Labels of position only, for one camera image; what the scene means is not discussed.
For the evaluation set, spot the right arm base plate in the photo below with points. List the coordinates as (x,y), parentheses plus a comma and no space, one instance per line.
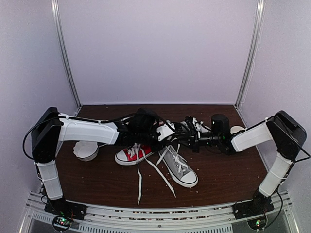
(251,208)

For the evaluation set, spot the right aluminium frame post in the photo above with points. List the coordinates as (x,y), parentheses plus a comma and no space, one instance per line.
(250,62)

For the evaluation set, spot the grey sneaker at back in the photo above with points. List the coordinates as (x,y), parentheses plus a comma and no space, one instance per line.
(199,126)

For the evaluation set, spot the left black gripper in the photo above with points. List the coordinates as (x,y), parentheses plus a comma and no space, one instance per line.
(156,148)

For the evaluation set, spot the front red sneaker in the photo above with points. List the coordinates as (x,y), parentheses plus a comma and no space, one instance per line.
(133,156)

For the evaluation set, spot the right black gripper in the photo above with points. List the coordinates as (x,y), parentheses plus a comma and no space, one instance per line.
(193,141)

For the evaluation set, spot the front aluminium rail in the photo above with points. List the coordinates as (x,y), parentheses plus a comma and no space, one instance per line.
(219,218)

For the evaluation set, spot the white fluted bowl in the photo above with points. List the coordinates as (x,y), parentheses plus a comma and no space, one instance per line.
(85,150)

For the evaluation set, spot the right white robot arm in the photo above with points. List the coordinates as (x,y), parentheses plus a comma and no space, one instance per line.
(287,134)

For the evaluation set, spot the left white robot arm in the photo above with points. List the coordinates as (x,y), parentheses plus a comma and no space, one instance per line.
(54,127)

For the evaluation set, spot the aluminium frame post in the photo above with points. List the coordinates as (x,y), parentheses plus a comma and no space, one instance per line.
(250,62)
(64,54)

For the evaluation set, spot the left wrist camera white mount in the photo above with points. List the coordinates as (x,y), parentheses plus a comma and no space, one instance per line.
(165,131)

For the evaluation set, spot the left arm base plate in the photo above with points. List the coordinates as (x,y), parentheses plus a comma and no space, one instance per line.
(68,209)

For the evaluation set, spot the left aluminium frame post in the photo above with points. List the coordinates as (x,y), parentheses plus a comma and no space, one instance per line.
(64,54)

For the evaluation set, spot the grey sneaker with laces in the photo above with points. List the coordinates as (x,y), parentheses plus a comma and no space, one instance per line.
(177,166)

